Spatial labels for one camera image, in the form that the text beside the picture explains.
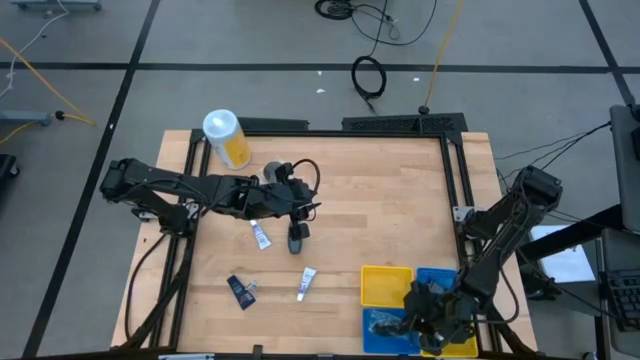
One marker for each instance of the black perforated plate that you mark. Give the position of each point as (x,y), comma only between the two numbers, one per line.
(390,123)

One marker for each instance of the black laptop keyboard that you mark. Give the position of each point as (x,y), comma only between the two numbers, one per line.
(625,295)

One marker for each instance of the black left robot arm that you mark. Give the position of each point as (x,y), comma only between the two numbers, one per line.
(150,182)

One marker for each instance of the grey panel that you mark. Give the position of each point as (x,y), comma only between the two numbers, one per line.
(627,170)

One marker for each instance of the black floor object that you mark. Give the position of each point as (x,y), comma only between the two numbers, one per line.
(7,167)

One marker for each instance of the black flat plate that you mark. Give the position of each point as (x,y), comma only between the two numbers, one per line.
(280,124)

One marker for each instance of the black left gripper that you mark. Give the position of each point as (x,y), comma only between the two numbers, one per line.
(280,200)

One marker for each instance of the dark disc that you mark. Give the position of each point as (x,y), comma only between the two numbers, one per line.
(270,171)

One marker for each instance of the black desk beam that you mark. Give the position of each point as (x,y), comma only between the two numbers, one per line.
(575,235)

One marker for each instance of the small white tube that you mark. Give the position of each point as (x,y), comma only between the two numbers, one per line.
(252,286)

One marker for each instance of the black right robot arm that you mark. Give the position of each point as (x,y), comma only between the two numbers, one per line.
(505,225)

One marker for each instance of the grey stand foot bar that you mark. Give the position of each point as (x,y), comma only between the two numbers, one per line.
(55,4)
(25,118)

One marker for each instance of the white toothpaste tube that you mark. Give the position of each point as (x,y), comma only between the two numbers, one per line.
(306,282)
(261,236)

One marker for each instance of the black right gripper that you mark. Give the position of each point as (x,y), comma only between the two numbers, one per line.
(440,312)

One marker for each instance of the white yellow wipes canister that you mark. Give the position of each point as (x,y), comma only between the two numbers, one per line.
(227,142)

